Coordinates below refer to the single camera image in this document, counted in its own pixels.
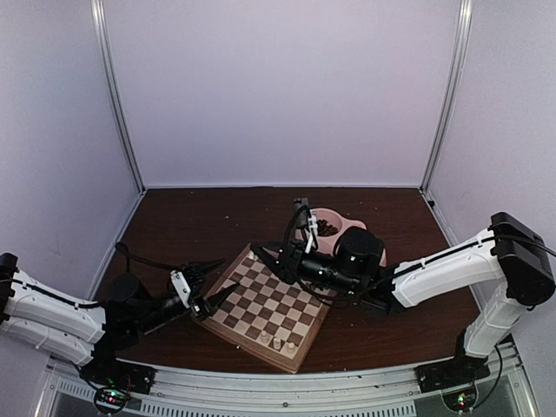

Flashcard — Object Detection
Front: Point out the right aluminium frame post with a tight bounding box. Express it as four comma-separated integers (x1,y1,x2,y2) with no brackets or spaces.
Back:
420,0,474,195

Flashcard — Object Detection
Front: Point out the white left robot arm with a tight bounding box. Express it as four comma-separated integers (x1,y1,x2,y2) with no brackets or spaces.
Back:
1,253,238,386

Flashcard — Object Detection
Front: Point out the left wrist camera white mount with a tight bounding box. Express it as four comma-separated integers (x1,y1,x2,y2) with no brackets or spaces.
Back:
170,270,192,308

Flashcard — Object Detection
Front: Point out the front aluminium rail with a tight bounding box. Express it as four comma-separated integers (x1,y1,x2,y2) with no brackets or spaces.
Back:
31,343,540,416

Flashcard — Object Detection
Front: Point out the pink double bowl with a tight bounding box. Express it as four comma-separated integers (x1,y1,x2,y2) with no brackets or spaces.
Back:
311,208,367,255

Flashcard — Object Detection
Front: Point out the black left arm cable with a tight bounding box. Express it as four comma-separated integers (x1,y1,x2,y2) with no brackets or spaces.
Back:
115,242,183,273

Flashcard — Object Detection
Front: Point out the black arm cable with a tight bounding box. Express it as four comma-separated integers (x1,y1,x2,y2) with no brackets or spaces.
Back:
115,242,183,273
281,203,392,305

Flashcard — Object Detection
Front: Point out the left aluminium frame post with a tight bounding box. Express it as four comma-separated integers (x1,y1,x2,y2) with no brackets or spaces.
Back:
90,0,146,195

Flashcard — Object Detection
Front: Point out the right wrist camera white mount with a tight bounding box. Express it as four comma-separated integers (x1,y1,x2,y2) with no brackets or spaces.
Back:
293,197,318,254

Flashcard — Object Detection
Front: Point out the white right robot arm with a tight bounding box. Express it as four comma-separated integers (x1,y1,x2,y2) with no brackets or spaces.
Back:
251,212,555,384

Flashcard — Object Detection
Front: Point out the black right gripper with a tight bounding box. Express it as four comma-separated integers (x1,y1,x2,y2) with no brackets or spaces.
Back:
250,239,361,298

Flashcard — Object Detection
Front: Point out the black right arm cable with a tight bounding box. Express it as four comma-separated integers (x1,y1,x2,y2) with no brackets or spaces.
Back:
281,203,392,305

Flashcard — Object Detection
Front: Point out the aluminium frame post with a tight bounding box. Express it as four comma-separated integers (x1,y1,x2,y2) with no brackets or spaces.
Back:
90,0,146,195
420,0,474,195

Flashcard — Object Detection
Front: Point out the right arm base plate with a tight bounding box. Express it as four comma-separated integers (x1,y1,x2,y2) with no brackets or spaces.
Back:
415,358,491,393

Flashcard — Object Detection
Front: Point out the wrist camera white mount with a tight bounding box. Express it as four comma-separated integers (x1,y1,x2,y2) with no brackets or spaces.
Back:
293,197,318,254
170,270,192,308

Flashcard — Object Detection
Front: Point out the wooden chess board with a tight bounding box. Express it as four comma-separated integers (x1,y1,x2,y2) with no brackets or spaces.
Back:
199,246,330,374

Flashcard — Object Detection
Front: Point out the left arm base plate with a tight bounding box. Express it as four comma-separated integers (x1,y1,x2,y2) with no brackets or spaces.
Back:
79,361,156,394

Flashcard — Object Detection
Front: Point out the dark chess pieces pile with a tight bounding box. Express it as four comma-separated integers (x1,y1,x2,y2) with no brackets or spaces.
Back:
317,219,339,237

